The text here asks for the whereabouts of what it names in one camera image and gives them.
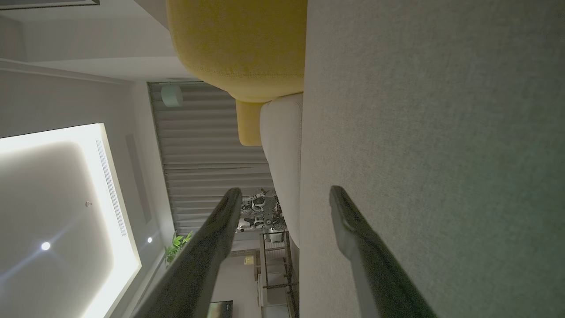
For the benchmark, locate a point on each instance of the grey pleated curtain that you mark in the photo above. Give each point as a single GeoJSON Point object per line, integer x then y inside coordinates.
{"type": "Point", "coordinates": [207, 145]}

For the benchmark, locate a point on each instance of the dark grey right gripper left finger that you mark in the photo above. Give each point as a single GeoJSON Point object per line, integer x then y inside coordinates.
{"type": "Point", "coordinates": [198, 274]}

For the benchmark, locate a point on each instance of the black wall television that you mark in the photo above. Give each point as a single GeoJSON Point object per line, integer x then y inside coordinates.
{"type": "Point", "coordinates": [220, 310]}

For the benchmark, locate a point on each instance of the round grey coffee table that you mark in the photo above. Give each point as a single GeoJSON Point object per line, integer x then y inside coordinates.
{"type": "Point", "coordinates": [290, 274]}

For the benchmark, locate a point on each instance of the grey sofa seat cushion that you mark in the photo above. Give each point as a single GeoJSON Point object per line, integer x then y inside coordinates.
{"type": "Point", "coordinates": [282, 154]}

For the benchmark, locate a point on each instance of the large yellow sofa back cushion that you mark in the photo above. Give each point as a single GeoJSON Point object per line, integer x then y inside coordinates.
{"type": "Point", "coordinates": [238, 39]}

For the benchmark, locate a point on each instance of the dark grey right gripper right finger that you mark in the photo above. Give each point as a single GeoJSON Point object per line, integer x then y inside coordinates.
{"type": "Point", "coordinates": [379, 278]}

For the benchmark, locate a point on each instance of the white linear ceiling air vent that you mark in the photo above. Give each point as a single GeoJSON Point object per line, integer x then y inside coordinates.
{"type": "Point", "coordinates": [110, 187]}

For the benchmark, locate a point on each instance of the white humanoid robot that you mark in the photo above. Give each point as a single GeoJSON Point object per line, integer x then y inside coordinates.
{"type": "Point", "coordinates": [249, 223]}

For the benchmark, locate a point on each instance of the grey humanoid robot on wheels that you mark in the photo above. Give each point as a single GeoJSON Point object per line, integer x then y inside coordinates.
{"type": "Point", "coordinates": [260, 203]}

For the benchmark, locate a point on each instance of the green potted plant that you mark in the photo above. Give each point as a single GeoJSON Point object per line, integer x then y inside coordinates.
{"type": "Point", "coordinates": [176, 245]}

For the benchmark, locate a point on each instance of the white cylindrical ceiling lamp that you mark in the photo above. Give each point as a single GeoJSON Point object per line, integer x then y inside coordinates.
{"type": "Point", "coordinates": [172, 95]}

